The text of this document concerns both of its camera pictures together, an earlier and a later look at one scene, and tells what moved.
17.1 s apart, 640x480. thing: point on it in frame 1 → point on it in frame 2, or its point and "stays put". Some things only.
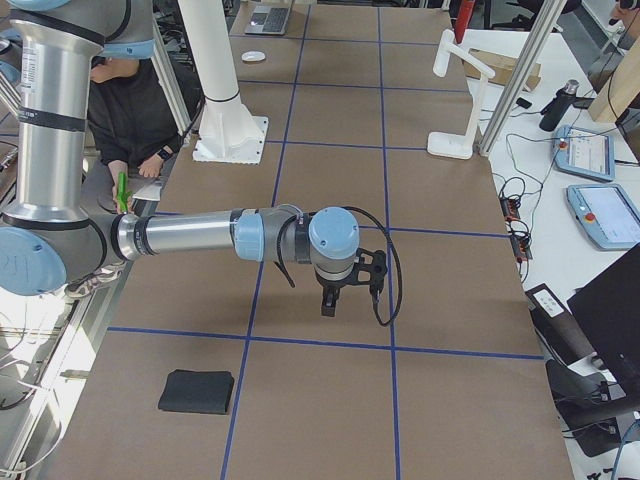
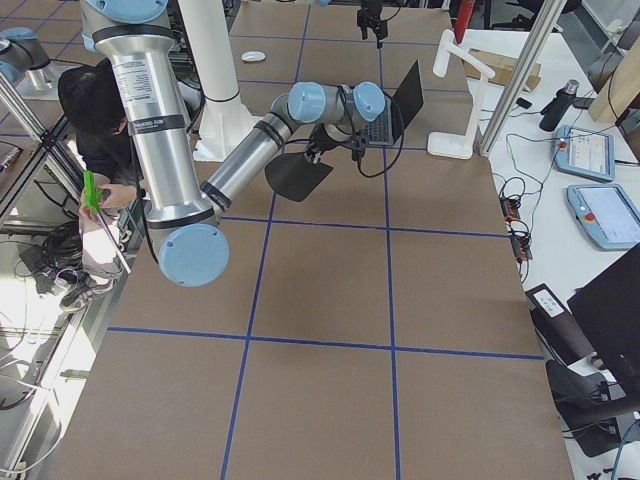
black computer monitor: (608, 310) stays put
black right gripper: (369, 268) → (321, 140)
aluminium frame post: (548, 16) stays put
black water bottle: (555, 109) stays put
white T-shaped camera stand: (454, 145) stays put
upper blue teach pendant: (584, 153) stays put
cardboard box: (502, 65) stays put
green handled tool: (122, 193) → (93, 196)
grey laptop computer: (268, 20) → (387, 129)
